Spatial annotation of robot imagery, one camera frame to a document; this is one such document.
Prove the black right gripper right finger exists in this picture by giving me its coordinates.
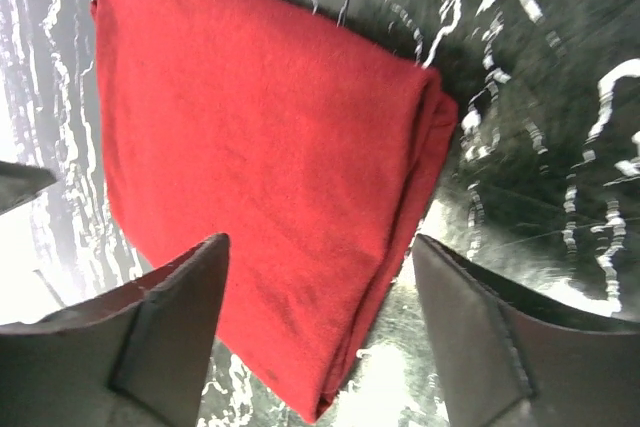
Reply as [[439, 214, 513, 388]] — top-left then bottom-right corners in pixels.
[[412, 235, 639, 426]]

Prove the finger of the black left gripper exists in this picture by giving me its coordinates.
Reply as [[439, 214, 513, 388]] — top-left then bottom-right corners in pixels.
[[0, 161, 56, 212]]

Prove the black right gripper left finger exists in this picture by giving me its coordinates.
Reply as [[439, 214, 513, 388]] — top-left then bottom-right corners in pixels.
[[1, 234, 230, 426]]

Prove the dark red t shirt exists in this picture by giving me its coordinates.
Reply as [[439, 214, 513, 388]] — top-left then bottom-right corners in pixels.
[[91, 0, 458, 423]]

